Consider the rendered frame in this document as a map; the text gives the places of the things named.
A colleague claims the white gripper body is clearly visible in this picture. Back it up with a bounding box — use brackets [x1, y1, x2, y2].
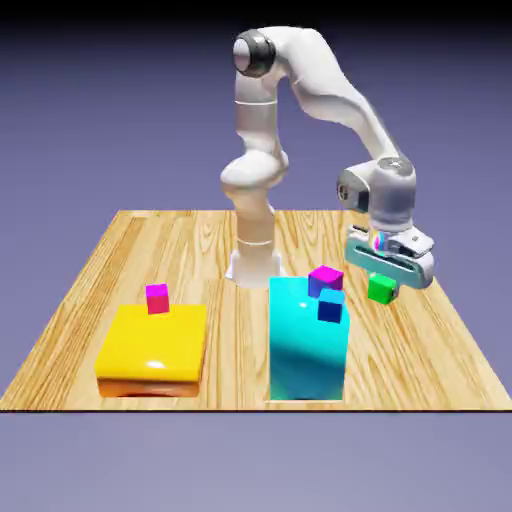
[344, 235, 436, 290]

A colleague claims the small green cube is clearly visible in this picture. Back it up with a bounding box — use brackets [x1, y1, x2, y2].
[367, 272, 398, 306]

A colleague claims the small blue cube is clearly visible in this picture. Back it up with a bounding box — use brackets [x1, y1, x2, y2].
[317, 288, 346, 324]

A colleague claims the small purple cube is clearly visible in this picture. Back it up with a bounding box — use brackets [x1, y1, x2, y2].
[307, 264, 345, 299]

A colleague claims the small red cube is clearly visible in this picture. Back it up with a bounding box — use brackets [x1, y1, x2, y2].
[145, 283, 171, 316]

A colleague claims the large cyan box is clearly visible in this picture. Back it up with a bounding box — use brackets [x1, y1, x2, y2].
[268, 275, 351, 402]

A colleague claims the large yellow box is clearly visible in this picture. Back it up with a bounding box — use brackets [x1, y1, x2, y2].
[94, 303, 208, 398]

